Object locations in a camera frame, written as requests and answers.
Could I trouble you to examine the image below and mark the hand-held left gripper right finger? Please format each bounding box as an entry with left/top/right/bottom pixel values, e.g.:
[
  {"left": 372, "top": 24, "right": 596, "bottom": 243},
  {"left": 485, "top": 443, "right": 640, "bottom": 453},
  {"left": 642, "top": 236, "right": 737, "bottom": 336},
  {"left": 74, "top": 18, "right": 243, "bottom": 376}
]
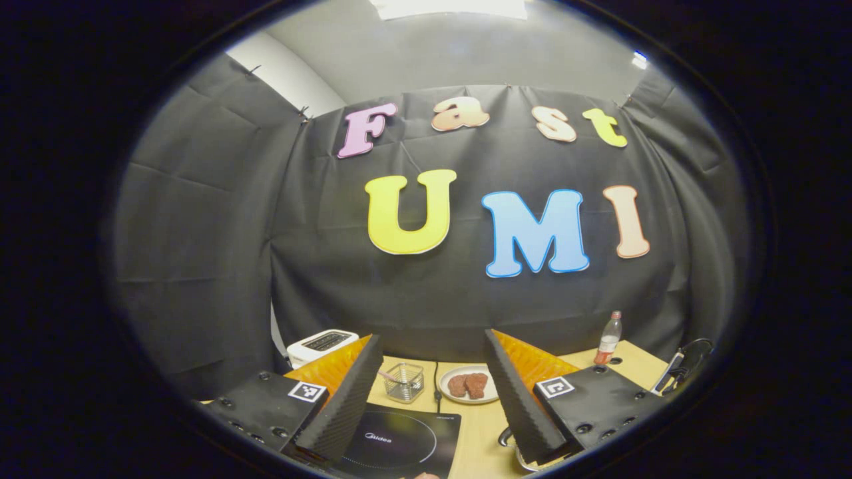
[{"left": 484, "top": 329, "right": 666, "bottom": 466}]

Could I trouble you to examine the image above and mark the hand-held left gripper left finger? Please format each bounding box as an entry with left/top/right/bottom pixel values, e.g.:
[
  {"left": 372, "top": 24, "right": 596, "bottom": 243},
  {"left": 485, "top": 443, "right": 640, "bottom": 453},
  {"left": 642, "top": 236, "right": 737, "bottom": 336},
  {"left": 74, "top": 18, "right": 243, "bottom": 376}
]
[{"left": 203, "top": 334, "right": 383, "bottom": 466}]

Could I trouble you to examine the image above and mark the stainless steel pot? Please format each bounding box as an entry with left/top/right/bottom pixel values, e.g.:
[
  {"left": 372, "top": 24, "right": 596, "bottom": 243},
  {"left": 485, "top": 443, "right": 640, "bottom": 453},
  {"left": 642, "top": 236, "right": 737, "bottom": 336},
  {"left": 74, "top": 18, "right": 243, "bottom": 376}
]
[{"left": 498, "top": 426, "right": 553, "bottom": 473}]

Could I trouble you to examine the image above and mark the black induction cooktop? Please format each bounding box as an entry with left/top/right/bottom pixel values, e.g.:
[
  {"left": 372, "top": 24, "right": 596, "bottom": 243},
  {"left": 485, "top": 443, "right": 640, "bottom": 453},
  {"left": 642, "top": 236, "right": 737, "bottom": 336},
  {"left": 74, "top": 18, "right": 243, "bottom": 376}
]
[{"left": 333, "top": 402, "right": 462, "bottom": 479}]

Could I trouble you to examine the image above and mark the white toaster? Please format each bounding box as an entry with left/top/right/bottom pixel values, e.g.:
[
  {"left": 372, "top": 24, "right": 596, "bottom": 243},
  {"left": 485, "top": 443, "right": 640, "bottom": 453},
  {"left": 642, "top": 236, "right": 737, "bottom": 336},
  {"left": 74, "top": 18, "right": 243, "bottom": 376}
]
[{"left": 286, "top": 329, "right": 360, "bottom": 369}]

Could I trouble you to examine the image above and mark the clear bottle with red label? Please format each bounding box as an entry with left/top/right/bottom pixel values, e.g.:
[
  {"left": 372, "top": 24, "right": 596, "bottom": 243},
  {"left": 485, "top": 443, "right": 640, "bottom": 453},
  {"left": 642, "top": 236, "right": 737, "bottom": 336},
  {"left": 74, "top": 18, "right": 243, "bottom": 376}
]
[{"left": 594, "top": 311, "right": 623, "bottom": 365}]

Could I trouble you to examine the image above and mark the white round plate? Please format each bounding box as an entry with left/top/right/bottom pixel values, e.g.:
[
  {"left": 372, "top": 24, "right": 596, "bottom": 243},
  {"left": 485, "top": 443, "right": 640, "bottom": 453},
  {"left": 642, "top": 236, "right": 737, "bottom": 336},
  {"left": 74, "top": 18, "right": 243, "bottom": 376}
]
[{"left": 439, "top": 365, "right": 500, "bottom": 404}]

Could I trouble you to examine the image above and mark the black backdrop cloth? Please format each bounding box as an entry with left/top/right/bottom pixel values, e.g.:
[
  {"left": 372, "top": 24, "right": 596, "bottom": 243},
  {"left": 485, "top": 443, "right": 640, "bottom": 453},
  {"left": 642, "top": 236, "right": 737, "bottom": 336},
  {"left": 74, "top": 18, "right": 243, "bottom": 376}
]
[{"left": 110, "top": 53, "right": 753, "bottom": 400}]

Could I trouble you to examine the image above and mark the ceiling light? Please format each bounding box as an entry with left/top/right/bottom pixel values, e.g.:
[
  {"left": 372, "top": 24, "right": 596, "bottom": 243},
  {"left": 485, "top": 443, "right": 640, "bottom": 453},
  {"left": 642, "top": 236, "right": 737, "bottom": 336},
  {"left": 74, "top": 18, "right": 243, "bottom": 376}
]
[{"left": 369, "top": 0, "right": 528, "bottom": 21}]

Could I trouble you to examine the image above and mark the wire mesh basket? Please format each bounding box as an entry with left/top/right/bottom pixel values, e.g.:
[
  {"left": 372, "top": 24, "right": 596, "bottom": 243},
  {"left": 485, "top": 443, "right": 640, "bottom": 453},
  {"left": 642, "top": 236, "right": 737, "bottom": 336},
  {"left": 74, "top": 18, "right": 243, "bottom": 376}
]
[{"left": 383, "top": 363, "right": 425, "bottom": 404}]

